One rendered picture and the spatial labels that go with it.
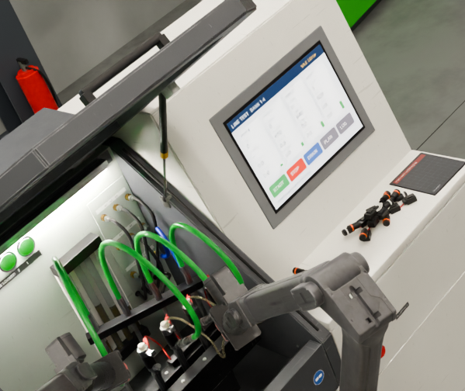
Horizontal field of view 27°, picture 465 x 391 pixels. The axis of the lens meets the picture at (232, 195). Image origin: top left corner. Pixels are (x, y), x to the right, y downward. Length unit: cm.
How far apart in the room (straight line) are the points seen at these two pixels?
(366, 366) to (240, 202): 100
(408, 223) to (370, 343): 114
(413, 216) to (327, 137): 32
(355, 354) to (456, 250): 129
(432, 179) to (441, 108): 222
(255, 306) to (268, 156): 83
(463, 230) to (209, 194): 79
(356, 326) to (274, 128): 117
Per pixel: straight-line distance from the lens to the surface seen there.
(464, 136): 468
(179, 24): 295
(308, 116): 260
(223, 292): 187
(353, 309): 144
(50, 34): 667
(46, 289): 245
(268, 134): 251
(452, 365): 291
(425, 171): 277
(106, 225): 251
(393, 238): 256
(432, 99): 503
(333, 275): 145
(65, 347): 194
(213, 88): 242
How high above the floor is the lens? 254
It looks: 32 degrees down
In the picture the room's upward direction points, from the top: 23 degrees counter-clockwise
